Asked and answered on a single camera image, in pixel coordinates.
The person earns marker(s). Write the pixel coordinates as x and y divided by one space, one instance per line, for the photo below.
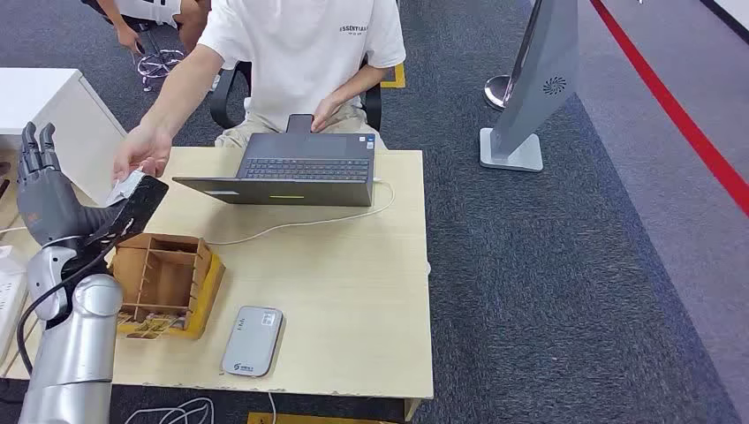
304 64
146 9

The person's left hand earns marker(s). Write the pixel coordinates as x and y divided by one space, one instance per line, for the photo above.
325 114

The person's right forearm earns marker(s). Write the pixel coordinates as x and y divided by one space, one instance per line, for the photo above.
175 93

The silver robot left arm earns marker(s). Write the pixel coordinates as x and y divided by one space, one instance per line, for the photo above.
76 351

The chrome stool base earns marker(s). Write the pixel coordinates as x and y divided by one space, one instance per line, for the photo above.
158 61

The white power strip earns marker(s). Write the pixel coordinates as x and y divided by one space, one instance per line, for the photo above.
10 316

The black smartphone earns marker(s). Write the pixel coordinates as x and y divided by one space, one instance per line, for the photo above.
298 124

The gold patterned room key card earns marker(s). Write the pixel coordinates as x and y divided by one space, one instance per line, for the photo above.
170 325
133 327

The black office chair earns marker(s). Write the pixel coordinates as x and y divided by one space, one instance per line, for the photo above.
225 96

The wooden card holder box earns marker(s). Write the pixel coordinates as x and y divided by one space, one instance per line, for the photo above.
167 281

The person's right hand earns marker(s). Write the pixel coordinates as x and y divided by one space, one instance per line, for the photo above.
143 149

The white cabinet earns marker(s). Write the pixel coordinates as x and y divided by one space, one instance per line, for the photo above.
58 111

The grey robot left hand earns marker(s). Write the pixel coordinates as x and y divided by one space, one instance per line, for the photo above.
49 205

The grey kiosk stand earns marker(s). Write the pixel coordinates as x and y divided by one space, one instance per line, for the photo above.
538 88

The person's left forearm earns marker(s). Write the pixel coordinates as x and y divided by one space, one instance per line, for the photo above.
360 85

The chrome stanchion post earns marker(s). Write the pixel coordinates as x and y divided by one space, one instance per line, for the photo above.
496 93

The white plug adapter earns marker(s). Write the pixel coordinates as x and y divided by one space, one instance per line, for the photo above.
9 260

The grey laptop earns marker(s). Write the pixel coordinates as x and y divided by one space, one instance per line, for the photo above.
304 170

